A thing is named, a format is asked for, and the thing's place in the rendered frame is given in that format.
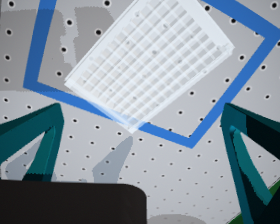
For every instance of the grey rectangular base plate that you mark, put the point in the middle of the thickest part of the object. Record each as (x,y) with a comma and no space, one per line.
(182,185)

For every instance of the white well plate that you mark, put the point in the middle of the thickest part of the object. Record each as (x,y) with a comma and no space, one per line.
(136,105)

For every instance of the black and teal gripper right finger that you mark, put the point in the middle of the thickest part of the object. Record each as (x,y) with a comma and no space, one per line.
(253,194)

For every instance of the blue tape outline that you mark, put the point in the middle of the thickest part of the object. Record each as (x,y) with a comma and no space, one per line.
(231,8)

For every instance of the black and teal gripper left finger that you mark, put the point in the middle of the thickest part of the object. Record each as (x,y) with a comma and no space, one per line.
(17,133)

